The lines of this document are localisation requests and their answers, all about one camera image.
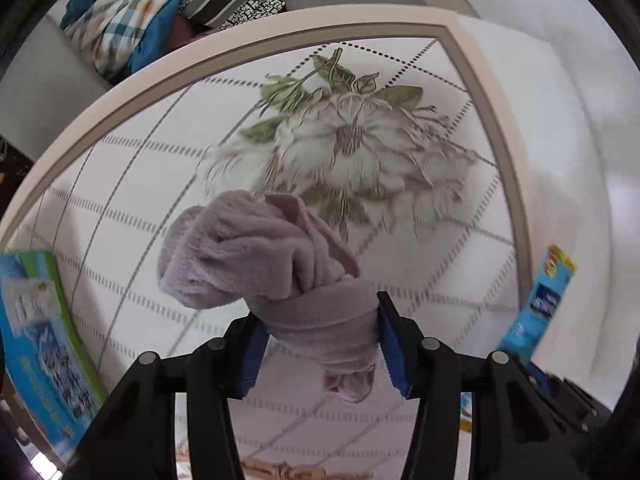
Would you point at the cardboard box with blue print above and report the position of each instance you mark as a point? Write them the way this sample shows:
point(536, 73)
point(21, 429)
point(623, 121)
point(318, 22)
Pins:
point(40, 340)

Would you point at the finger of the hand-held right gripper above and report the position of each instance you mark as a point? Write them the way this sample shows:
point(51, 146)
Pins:
point(536, 374)

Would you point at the grey chair with tall back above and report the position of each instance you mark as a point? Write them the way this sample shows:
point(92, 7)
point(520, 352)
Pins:
point(50, 90)

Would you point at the plaid blanket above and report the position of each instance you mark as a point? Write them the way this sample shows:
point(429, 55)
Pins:
point(125, 15)

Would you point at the long light blue packet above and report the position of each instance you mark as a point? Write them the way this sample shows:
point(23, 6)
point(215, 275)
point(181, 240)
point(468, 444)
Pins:
point(542, 300)

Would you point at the purple fleece towel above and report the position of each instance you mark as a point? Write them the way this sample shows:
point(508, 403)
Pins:
point(250, 255)

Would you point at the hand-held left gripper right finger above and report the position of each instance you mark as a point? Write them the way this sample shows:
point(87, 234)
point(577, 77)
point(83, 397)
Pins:
point(392, 355)

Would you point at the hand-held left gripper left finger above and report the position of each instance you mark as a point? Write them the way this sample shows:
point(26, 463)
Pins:
point(252, 360)

